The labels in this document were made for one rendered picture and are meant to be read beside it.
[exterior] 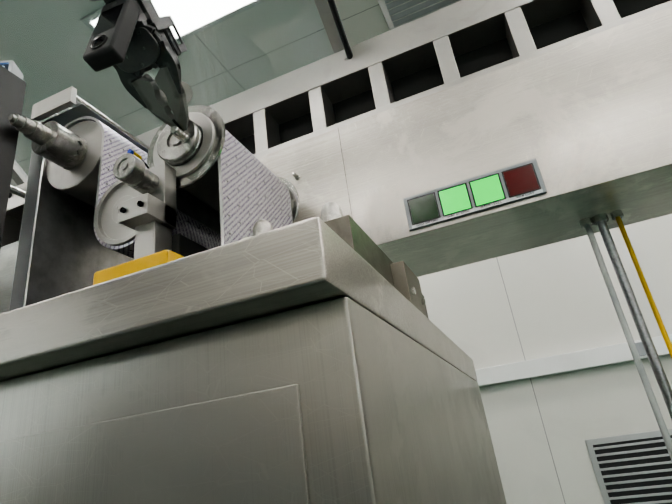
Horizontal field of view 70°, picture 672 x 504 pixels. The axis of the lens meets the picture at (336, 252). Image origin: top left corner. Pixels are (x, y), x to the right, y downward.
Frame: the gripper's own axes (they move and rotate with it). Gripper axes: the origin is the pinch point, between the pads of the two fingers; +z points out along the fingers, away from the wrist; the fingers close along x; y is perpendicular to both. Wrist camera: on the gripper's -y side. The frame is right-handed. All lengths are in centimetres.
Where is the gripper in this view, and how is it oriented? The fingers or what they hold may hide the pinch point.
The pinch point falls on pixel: (177, 124)
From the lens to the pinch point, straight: 77.5
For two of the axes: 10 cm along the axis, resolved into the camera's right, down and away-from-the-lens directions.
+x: -9.2, 2.6, 3.1
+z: 3.7, 8.3, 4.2
